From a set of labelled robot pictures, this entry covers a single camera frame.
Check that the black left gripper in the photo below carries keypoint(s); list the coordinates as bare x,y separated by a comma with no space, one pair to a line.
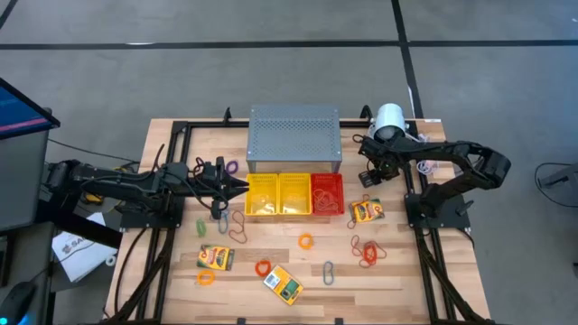
217,187

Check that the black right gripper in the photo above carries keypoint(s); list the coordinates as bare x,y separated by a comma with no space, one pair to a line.
384,158

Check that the purple spiral wrist coil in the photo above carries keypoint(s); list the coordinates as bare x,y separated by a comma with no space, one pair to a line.
227,167

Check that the yellow crayon box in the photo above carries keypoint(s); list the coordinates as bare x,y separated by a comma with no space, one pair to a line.
283,285
366,210
215,258

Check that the red spiral wrist coil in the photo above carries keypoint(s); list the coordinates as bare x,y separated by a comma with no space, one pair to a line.
256,269
365,253

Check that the orange spiral wrist coil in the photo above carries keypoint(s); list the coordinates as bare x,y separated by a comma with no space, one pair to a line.
198,278
300,241

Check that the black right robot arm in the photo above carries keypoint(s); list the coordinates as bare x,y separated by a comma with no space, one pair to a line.
451,151

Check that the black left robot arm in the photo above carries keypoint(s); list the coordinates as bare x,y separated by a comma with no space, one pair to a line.
117,182

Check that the grey operator desk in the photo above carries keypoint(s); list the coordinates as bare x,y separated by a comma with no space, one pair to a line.
22,180

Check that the yellow plastic basket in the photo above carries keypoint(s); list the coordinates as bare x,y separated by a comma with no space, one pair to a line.
262,180
295,180

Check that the dark red rubber band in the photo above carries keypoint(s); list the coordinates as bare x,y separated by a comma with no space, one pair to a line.
350,224
230,234

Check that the green rubber band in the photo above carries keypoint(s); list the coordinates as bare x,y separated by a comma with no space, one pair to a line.
198,230

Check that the red plastic basket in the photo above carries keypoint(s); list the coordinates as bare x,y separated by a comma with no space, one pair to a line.
327,180

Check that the white table sticker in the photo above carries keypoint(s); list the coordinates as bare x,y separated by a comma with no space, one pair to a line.
432,120

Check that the thin brown rubber band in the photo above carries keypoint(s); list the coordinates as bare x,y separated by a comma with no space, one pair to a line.
352,244
321,198

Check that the grey perforated metal shelf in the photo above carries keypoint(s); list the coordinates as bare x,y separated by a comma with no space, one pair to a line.
293,135

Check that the yellow black hand tool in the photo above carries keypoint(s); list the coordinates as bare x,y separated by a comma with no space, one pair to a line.
93,197

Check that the white tape roll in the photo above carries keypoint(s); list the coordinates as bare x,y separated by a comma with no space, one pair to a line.
107,260

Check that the white printed booklet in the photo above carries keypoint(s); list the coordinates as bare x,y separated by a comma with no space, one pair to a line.
81,257

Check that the grey chair base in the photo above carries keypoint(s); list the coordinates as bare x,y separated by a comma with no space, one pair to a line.
560,176

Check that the black computer monitor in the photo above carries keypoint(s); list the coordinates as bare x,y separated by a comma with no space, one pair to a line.
18,108

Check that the black computer mouse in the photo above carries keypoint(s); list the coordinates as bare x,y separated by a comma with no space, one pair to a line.
18,300

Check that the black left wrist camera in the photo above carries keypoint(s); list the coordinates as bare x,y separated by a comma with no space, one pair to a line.
209,171

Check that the black aluminium rig frame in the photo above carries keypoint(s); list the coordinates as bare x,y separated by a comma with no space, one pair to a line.
217,124

